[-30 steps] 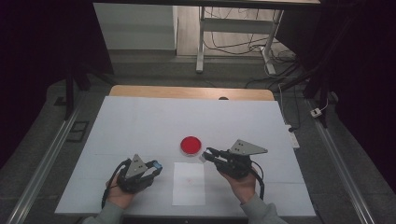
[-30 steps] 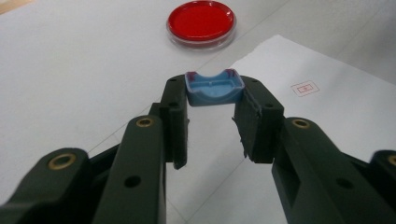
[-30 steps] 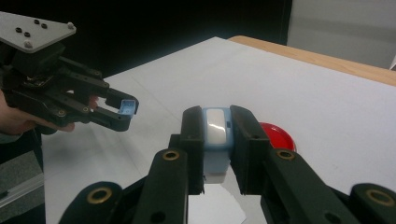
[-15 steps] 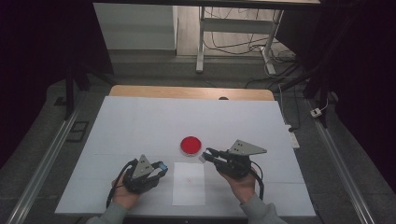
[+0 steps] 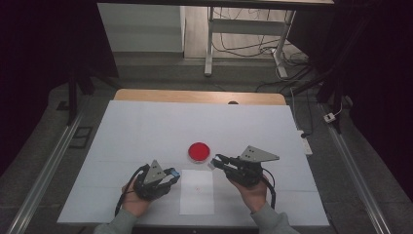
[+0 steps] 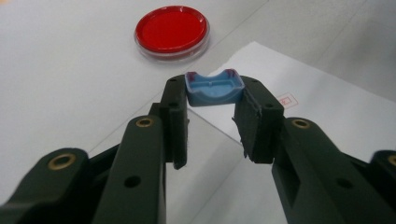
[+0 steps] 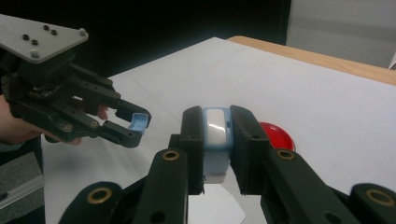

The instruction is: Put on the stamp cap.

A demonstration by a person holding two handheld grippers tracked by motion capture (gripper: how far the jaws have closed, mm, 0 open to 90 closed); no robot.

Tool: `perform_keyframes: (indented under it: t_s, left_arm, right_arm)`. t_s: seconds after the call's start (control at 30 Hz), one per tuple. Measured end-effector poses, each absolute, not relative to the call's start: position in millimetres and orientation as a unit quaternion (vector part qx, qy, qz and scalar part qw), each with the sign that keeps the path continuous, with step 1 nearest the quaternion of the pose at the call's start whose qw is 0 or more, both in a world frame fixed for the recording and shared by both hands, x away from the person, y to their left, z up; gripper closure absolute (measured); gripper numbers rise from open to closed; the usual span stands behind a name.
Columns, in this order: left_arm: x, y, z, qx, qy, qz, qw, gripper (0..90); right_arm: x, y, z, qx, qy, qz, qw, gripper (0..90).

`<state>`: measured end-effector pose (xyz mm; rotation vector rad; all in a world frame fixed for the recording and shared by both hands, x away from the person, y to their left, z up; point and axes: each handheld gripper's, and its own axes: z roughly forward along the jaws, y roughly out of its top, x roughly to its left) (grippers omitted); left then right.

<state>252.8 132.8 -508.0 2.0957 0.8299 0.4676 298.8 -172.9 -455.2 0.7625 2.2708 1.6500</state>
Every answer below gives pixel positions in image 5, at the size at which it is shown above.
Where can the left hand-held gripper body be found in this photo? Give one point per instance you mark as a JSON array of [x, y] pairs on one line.
[[151, 183]]

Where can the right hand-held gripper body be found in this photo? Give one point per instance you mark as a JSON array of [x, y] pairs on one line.
[[248, 170]]

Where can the blue stamp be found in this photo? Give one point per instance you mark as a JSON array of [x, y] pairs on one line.
[[176, 172]]

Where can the white stamp cap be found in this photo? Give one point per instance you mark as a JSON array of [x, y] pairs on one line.
[[211, 165]]

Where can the red round ink pad dish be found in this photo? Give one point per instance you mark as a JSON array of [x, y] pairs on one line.
[[198, 151]]

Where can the white paper sheet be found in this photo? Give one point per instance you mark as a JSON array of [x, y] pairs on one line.
[[196, 195]]

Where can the person's right hand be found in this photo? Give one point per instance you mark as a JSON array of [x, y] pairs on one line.
[[255, 195]]

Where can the person's left hand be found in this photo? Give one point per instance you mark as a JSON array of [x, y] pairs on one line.
[[134, 203]]

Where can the large white table cover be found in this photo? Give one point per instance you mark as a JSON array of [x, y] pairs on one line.
[[156, 130]]

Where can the black table grommet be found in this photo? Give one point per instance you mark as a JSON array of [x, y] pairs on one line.
[[232, 102]]

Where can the white power strip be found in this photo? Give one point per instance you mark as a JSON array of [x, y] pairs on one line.
[[305, 143]]

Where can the wooden table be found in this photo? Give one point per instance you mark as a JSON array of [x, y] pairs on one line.
[[195, 96]]

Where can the small white adapter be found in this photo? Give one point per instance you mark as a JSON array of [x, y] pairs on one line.
[[329, 117]]

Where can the black metal stand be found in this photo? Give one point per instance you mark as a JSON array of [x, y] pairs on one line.
[[74, 97]]

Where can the metal floor rail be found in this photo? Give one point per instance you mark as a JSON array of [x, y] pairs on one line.
[[357, 172], [45, 169]]

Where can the white desk frame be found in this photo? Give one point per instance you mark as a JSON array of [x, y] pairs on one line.
[[246, 27]]

